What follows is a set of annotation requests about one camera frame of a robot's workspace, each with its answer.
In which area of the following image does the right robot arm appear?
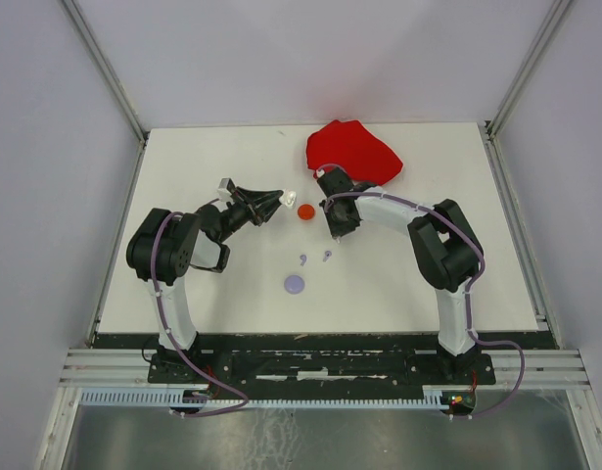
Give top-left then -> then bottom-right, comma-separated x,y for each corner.
316,164 -> 486,383

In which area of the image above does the purple earbud charging case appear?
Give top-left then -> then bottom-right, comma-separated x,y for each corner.
284,274 -> 305,295

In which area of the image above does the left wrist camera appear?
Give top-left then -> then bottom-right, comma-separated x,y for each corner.
217,178 -> 236,203

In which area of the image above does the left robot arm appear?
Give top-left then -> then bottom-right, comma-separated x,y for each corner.
126,178 -> 297,382

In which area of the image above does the white cable duct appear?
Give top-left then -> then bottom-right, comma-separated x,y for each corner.
77,384 -> 453,408

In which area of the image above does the right aluminium frame post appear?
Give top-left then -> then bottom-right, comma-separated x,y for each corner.
484,0 -> 576,139

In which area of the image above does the orange earbud charging case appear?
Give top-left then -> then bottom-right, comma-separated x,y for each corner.
297,204 -> 316,221

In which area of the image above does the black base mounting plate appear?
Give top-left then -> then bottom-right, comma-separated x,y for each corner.
148,334 -> 496,401

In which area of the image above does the aluminium frame rail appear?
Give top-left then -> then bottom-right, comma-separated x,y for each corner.
59,349 -> 589,390

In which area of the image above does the red cloth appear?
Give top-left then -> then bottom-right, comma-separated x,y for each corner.
305,120 -> 404,186

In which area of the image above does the aluminium frame post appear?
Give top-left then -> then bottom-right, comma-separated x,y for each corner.
60,0 -> 149,144
484,0 -> 576,139

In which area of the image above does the left aluminium frame post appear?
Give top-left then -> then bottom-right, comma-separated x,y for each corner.
60,0 -> 149,144

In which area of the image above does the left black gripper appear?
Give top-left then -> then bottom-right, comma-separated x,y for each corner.
217,185 -> 286,242

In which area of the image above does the white earbud charging case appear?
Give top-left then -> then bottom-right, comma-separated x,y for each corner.
279,190 -> 297,209

